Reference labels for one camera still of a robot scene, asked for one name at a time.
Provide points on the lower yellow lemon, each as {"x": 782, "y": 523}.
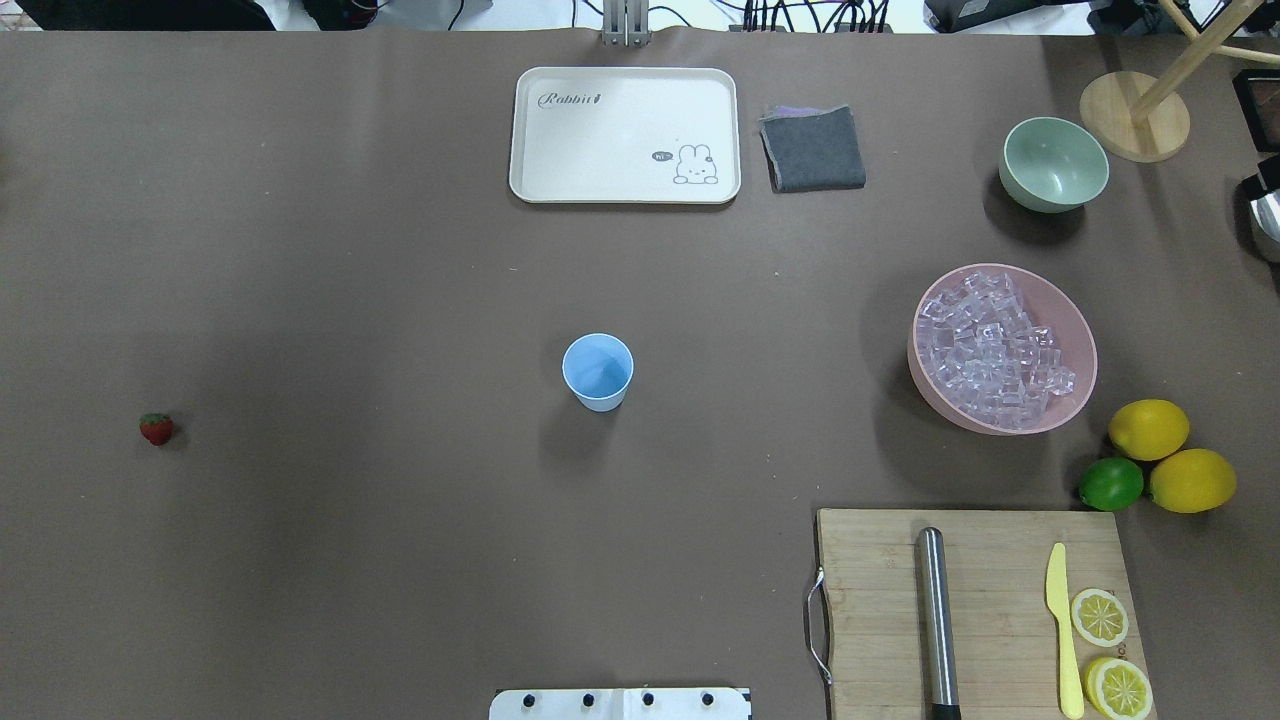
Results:
{"x": 1193, "y": 480}

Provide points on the yellow plastic knife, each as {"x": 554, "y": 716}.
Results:
{"x": 1069, "y": 683}

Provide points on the wooden cup stand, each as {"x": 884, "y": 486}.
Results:
{"x": 1140, "y": 117}

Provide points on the steel knife handle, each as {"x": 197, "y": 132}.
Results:
{"x": 939, "y": 658}

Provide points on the light blue cup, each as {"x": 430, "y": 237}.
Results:
{"x": 598, "y": 368}

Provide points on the upper lemon slice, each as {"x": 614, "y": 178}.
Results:
{"x": 1100, "y": 617}

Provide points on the green lime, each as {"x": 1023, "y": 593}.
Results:
{"x": 1111, "y": 484}

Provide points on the lower lemon slice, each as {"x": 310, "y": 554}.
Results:
{"x": 1118, "y": 689}

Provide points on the grey folded cloth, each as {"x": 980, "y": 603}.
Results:
{"x": 812, "y": 149}

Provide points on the steel scoop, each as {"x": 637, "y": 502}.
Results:
{"x": 1262, "y": 194}

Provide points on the yellow lemon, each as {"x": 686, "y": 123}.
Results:
{"x": 1193, "y": 480}
{"x": 1149, "y": 430}

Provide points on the lemon slice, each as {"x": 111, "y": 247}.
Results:
{"x": 1118, "y": 689}
{"x": 1100, "y": 617}

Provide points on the wooden cutting board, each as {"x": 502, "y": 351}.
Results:
{"x": 1006, "y": 644}

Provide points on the red strawberry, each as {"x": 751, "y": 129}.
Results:
{"x": 157, "y": 428}

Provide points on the pink bowl of ice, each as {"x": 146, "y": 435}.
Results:
{"x": 1001, "y": 351}

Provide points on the white rabbit tray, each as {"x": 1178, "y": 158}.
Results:
{"x": 625, "y": 135}

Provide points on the green bowl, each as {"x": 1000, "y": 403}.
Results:
{"x": 1049, "y": 164}

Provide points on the upper yellow lemon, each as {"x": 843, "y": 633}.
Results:
{"x": 1149, "y": 430}

